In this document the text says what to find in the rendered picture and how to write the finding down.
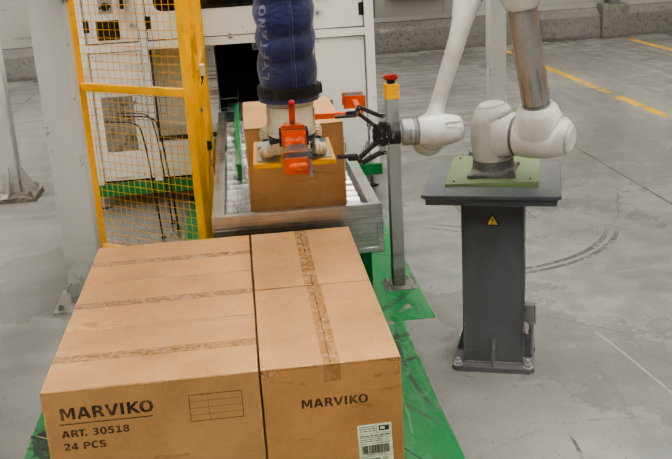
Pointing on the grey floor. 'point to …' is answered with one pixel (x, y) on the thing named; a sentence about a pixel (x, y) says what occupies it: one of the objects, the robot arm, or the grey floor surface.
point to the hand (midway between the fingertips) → (339, 136)
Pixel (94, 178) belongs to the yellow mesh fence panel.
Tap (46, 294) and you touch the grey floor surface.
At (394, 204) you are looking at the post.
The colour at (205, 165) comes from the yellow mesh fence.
